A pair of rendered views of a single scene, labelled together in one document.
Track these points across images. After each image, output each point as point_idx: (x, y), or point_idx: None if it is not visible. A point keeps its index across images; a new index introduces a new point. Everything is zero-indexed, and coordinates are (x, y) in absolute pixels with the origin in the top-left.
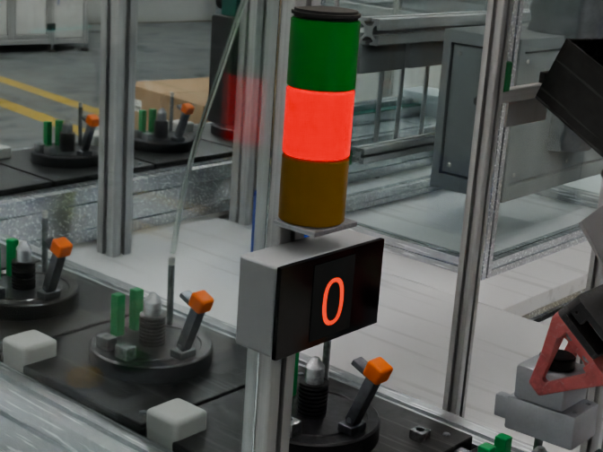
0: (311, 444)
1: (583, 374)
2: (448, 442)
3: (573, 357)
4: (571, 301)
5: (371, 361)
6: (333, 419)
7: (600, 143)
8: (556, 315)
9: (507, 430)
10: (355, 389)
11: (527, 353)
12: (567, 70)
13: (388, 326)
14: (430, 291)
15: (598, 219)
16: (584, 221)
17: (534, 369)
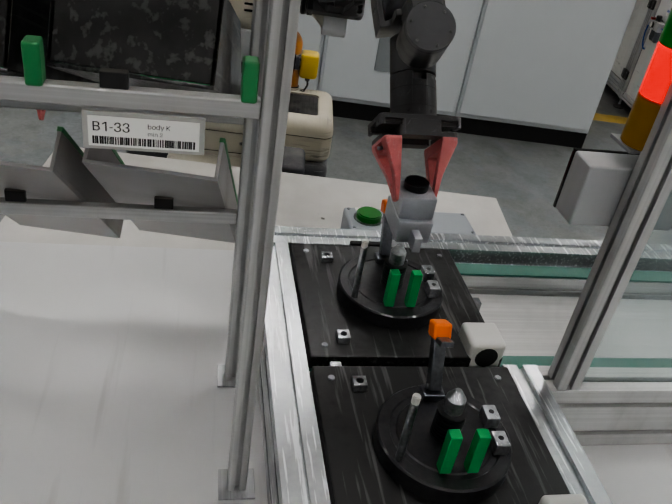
0: (478, 401)
1: (432, 165)
2: (341, 370)
3: (411, 175)
4: (459, 123)
5: (450, 323)
6: (433, 415)
7: (229, 88)
8: (457, 139)
9: (78, 502)
10: (335, 475)
11: None
12: (224, 31)
13: None
14: None
15: (222, 160)
16: (219, 174)
17: (438, 189)
